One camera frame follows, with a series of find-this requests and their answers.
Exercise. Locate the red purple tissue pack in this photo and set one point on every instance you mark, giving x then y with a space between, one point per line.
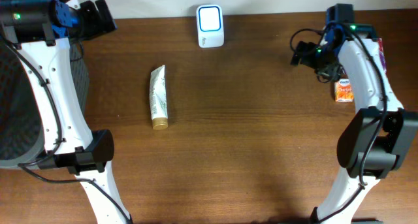
381 54

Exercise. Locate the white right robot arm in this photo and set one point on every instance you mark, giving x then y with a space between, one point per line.
379 136

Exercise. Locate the small orange box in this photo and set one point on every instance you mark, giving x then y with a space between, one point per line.
342 91

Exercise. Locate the white cream tube gold cap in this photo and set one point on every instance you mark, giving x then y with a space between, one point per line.
158 99

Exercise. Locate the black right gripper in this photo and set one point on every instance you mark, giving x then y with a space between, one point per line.
302 52

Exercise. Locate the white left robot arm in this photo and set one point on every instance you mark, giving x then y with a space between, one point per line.
24 21

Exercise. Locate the white barcode scanner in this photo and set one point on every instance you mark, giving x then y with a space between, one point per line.
210 27

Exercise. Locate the grey plastic basket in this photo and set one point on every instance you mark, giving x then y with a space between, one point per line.
43 95

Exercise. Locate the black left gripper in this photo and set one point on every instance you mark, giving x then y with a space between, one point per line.
94 29

